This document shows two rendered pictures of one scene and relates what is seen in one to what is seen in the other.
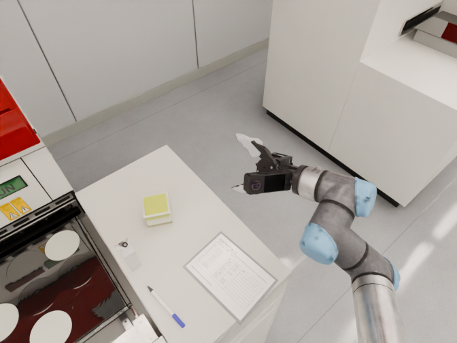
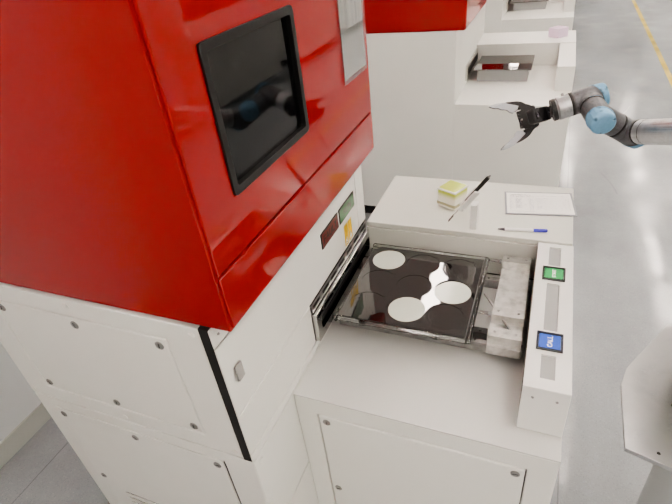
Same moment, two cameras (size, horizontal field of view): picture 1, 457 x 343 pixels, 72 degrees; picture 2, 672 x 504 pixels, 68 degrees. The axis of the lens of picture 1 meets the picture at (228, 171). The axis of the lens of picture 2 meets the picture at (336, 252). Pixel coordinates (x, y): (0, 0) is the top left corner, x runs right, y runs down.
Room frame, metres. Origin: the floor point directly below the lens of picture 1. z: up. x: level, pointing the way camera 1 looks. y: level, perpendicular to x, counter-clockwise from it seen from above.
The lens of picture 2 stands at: (-0.63, 1.18, 1.80)
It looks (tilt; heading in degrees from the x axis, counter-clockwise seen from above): 34 degrees down; 335
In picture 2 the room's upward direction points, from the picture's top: 7 degrees counter-clockwise
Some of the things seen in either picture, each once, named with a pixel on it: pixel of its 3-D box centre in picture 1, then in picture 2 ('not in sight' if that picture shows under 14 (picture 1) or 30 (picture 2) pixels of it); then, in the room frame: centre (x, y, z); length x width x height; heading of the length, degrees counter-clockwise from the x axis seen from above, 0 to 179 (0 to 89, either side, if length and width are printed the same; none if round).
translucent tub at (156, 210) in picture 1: (157, 210); (452, 195); (0.50, 0.21, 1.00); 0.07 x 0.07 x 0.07; 13
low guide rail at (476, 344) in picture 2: not in sight; (425, 334); (0.17, 0.58, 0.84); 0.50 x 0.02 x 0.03; 39
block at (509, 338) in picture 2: not in sight; (504, 337); (0.00, 0.46, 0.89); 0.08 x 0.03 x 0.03; 39
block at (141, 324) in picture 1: (146, 331); (516, 263); (0.20, 0.21, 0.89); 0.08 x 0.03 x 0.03; 39
